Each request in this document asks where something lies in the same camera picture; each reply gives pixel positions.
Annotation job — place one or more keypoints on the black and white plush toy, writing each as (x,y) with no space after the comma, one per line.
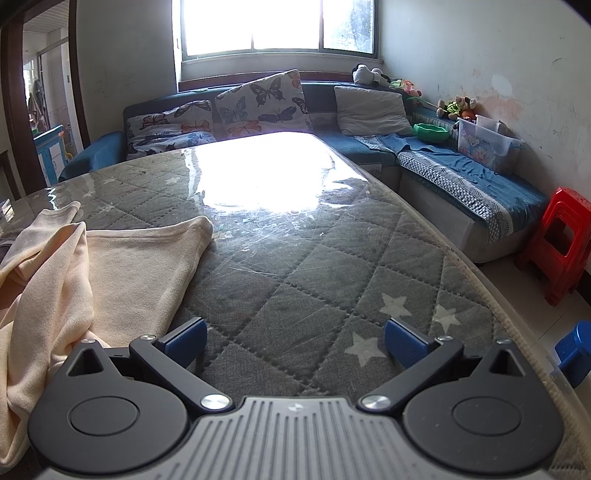
(367,74)

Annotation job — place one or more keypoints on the blue plastic stool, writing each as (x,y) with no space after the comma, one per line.
(575,355)

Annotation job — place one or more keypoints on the dark wooden door frame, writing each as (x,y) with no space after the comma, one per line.
(11,92)

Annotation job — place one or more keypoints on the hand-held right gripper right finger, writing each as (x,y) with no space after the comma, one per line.
(404,344)

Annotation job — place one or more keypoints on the butterfly print pillow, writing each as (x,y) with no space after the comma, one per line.
(263,104)
(166,131)

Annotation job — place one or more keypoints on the plain grey pillow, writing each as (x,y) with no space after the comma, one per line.
(369,110)

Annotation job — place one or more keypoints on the brown plush toys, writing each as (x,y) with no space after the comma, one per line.
(459,107)

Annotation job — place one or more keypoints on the window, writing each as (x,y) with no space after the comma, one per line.
(277,23)

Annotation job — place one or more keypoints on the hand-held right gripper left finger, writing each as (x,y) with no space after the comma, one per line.
(187,341)

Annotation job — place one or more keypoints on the cream yellow towel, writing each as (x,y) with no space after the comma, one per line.
(115,267)

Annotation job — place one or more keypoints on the blue sofa cover cloth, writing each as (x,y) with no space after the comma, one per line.
(461,168)

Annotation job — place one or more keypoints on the green plastic bowl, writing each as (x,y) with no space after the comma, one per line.
(431,133)

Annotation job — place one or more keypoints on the blue corner sofa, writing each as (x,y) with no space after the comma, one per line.
(321,99)

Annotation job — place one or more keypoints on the colourful plastic toy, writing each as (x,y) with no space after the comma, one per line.
(406,87)

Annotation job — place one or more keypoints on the clear plastic storage box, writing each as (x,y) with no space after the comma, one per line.
(485,145)

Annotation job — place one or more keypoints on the red plastic stool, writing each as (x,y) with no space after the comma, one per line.
(565,249)

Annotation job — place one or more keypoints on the blue and white small cabinet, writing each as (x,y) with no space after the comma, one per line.
(51,154)

